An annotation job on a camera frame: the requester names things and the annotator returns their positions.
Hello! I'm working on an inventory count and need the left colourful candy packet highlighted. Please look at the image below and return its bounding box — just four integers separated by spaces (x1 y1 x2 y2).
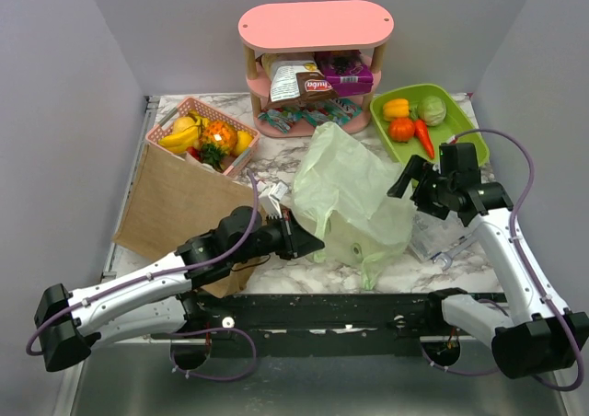
258 107 303 133

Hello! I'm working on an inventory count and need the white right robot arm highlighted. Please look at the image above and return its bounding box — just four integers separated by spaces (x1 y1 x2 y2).
387 143 588 379

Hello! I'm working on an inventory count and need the green cabbage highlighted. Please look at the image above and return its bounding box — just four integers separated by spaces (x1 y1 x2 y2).
417 96 446 127

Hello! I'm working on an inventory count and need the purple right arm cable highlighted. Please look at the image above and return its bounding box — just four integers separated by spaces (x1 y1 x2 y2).
421 128 586 392

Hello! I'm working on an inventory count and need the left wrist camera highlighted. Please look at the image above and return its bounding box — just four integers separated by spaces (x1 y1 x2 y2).
257 180 289 218

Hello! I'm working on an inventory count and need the pink three-tier shelf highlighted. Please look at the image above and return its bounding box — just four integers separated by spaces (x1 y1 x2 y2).
237 0 394 139

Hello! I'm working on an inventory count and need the orange pineapple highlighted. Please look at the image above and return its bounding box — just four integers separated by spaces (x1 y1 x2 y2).
200 121 237 171

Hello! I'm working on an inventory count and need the yellow bell pepper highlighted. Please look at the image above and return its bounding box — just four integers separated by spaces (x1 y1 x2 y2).
382 98 410 121

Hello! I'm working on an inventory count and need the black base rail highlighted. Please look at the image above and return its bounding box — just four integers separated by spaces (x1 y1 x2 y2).
179 292 451 358

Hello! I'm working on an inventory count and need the brown Tuba snack bag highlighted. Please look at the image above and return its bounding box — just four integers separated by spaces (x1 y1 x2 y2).
295 72 338 105

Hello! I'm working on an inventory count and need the light green plastic grocery bag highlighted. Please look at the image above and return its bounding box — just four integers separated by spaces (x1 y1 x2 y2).
291 122 416 290

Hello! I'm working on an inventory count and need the red cherry bunch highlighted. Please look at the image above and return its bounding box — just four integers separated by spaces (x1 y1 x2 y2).
186 146 202 161

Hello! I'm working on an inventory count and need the purple snack box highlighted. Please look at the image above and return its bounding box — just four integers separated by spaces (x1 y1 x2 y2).
315 50 374 98

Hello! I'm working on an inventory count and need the colourful candy packet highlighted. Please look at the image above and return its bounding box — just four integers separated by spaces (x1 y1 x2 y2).
258 107 303 133
301 98 362 128

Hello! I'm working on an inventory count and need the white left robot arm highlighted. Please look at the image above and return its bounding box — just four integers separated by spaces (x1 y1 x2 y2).
26 206 325 372

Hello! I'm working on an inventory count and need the clear plastic screw box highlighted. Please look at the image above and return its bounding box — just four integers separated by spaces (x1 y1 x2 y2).
409 212 469 261

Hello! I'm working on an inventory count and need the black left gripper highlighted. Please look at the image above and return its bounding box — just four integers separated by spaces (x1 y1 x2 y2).
230 210 325 266

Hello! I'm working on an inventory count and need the pink plastic fruit basket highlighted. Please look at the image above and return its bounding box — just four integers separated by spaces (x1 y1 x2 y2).
145 97 260 178

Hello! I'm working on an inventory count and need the orange carrot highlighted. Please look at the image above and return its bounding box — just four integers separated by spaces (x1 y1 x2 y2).
410 106 435 160

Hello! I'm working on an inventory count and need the yellow banana bunch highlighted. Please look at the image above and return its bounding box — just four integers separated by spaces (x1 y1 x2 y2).
158 125 201 154

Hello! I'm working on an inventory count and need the right colourful candy packet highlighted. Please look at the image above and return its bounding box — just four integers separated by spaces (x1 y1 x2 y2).
301 98 362 128

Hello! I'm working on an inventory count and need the green plastic tray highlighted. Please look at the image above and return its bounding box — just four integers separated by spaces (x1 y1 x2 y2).
370 84 475 166

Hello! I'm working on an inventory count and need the silver wrench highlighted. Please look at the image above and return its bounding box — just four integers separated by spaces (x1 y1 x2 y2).
432 236 477 271

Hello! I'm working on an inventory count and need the white snack bag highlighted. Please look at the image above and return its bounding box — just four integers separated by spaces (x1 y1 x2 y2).
259 52 318 104

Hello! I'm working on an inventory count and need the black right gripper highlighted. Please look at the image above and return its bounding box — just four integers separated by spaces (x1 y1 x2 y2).
388 154 455 220

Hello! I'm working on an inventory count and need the yellow peach fruit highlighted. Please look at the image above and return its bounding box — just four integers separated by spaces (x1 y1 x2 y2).
171 116 196 134

